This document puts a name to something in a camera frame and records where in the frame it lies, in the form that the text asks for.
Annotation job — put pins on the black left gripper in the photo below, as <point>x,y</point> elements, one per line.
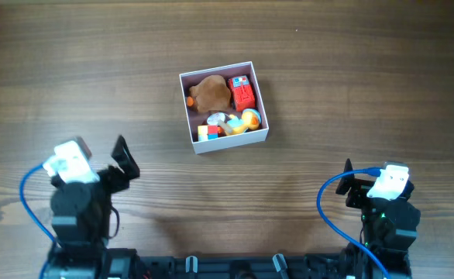
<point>126,159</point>

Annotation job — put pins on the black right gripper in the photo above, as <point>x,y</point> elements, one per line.
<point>355,192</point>

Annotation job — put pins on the white box pink interior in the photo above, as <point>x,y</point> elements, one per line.
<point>194,119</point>

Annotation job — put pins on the colourful puzzle cube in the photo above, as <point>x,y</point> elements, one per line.
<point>207,132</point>

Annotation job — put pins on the white wooden rattle drum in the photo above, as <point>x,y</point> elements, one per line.
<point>220,119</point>

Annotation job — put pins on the brown plush bear toy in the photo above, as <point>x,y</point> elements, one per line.
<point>210,95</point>

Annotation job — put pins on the orange blue duck toy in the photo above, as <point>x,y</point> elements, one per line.
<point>233,125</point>

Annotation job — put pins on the red toy car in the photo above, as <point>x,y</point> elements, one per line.
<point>242,93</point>

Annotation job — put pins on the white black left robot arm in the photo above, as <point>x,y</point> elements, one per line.
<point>82,208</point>

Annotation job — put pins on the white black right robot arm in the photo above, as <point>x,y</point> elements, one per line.
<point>389,221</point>

